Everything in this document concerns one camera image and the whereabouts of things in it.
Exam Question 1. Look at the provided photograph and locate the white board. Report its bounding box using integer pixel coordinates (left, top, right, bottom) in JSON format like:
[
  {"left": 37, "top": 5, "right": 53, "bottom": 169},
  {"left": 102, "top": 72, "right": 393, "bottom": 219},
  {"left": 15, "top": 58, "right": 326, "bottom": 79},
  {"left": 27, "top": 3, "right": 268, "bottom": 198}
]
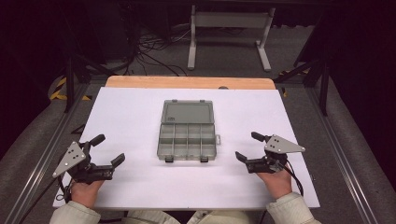
[{"left": 51, "top": 86, "right": 321, "bottom": 210}]

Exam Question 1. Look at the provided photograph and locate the person's right hand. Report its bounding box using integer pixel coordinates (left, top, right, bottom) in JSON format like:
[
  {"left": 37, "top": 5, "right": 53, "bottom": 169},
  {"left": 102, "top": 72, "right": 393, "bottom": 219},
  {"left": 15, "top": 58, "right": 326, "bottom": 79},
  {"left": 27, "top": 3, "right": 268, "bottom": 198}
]
[{"left": 256, "top": 167, "right": 293, "bottom": 200}]

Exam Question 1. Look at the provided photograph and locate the white metal stand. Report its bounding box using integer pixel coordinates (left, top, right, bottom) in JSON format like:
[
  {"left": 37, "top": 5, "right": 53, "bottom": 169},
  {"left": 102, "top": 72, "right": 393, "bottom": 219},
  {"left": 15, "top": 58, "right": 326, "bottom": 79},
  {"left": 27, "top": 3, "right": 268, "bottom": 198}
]
[{"left": 187, "top": 4, "right": 277, "bottom": 73}]

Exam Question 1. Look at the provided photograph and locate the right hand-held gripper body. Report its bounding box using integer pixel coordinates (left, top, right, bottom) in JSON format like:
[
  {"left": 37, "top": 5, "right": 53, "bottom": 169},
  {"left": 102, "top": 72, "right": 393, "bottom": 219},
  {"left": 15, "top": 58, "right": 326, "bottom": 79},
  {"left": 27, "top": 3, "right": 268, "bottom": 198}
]
[{"left": 245, "top": 133, "right": 306, "bottom": 175}]

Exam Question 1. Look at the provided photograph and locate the person's lap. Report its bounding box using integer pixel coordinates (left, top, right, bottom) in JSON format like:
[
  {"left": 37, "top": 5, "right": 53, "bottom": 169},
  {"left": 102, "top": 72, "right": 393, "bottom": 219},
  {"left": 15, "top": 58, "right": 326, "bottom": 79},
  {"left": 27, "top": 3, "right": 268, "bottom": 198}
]
[{"left": 120, "top": 209, "right": 251, "bottom": 224}]

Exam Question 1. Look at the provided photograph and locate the grey clear plastic compartment box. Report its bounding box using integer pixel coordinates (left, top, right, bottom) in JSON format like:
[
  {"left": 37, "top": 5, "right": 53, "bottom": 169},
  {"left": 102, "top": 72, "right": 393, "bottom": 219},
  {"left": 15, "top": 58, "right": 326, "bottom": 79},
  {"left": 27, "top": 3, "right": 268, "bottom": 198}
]
[{"left": 156, "top": 99, "right": 221, "bottom": 163}]

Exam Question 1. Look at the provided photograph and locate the bundle of black floor cables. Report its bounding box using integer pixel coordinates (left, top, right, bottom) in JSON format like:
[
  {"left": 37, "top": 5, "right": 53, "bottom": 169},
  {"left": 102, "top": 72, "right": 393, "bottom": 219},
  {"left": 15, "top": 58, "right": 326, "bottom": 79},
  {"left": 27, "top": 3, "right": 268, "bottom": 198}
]
[{"left": 122, "top": 18, "right": 192, "bottom": 77}]

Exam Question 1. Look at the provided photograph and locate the wooden table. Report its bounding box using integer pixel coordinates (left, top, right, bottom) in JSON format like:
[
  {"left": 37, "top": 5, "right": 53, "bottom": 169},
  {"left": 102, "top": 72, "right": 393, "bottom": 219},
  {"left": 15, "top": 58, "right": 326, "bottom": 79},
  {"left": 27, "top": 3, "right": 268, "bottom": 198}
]
[{"left": 105, "top": 75, "right": 277, "bottom": 91}]

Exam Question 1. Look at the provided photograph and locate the person's left hand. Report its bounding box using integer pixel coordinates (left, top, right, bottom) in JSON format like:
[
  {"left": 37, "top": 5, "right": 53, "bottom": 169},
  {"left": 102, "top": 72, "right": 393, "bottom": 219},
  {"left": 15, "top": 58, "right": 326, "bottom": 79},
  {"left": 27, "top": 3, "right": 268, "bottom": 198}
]
[{"left": 70, "top": 179, "right": 106, "bottom": 209}]

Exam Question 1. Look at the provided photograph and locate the aluminium rail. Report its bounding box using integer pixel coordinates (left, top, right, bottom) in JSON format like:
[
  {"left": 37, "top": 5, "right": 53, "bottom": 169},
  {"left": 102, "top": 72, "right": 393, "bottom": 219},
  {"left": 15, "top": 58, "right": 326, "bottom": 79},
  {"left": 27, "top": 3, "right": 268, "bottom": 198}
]
[
  {"left": 306, "top": 81, "right": 380, "bottom": 224},
  {"left": 3, "top": 81, "right": 92, "bottom": 224}
]

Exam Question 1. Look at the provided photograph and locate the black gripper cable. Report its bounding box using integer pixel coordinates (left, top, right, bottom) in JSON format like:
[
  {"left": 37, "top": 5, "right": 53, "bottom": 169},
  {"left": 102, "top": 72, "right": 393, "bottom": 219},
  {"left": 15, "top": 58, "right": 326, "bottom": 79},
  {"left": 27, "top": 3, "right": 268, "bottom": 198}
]
[
  {"left": 281, "top": 160, "right": 305, "bottom": 198},
  {"left": 18, "top": 175, "right": 73, "bottom": 224}
]

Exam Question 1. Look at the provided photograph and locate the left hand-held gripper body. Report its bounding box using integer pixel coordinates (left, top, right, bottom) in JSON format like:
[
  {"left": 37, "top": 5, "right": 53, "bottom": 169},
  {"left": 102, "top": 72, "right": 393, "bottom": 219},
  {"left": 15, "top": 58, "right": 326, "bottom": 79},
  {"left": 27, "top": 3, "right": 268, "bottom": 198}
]
[{"left": 51, "top": 141, "right": 115, "bottom": 185}]

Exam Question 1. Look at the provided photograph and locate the black metal stand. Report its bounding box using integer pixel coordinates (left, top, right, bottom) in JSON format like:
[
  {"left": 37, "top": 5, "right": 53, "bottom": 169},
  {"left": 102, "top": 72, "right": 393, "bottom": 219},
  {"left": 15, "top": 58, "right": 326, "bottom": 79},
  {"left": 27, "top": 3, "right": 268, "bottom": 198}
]
[
  {"left": 273, "top": 57, "right": 332, "bottom": 117},
  {"left": 63, "top": 54, "right": 108, "bottom": 114}
]

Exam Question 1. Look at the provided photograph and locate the yellow black hazard tape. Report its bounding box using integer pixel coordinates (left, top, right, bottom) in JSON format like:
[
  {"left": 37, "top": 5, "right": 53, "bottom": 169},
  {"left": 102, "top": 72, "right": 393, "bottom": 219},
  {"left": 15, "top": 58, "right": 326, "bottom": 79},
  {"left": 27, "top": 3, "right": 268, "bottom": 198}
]
[
  {"left": 49, "top": 77, "right": 93, "bottom": 102},
  {"left": 278, "top": 68, "right": 311, "bottom": 99}
]

